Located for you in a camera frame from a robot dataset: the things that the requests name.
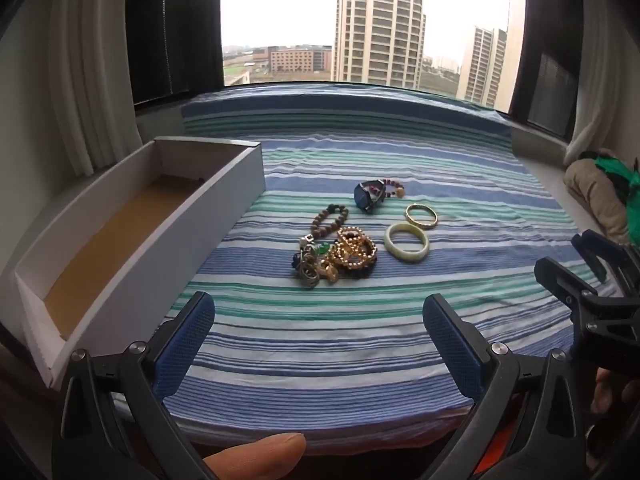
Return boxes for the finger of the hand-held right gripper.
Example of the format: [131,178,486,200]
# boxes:
[534,256,608,318]
[571,229,640,286]

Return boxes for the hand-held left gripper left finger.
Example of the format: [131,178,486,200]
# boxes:
[52,291,216,480]

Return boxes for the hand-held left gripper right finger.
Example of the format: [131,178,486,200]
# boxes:
[422,294,592,480]

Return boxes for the white cardboard box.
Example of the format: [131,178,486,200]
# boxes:
[0,136,266,392]

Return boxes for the gold bead necklace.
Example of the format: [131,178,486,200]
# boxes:
[332,227,379,272]

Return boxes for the gold bangle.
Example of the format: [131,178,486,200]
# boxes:
[404,203,439,231]

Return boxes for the gold chain earrings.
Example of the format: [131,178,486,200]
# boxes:
[319,255,343,284]

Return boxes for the person's right hand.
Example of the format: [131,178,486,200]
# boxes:
[590,366,640,417]

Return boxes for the person's left hand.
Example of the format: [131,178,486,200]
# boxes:
[201,432,307,480]

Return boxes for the green cloth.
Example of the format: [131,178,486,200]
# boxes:
[594,155,640,242]

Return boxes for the red cloth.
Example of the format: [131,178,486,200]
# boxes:
[472,422,518,480]

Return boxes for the pale jade bangle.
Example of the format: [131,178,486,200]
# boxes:
[383,222,431,262]

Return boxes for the blue green striped blanket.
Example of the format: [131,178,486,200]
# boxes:
[112,91,621,445]

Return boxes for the white curtain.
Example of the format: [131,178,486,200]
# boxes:
[47,0,144,177]
[570,0,640,162]

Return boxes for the dark window blind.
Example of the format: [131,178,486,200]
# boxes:
[124,0,225,107]
[506,0,584,142]

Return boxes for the pale high-rise building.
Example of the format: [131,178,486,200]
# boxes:
[457,0,527,109]

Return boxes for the low brown building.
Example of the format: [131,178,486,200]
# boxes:
[267,46,334,74]

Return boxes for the tall beige apartment building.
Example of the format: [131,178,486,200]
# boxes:
[332,0,427,89]

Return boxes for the silver charm bracelet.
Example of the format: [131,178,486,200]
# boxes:
[291,235,331,290]

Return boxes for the red beaded bracelet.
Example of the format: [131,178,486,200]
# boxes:
[375,178,407,199]

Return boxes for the brown wooden bead bracelet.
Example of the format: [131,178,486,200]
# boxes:
[311,203,351,247]

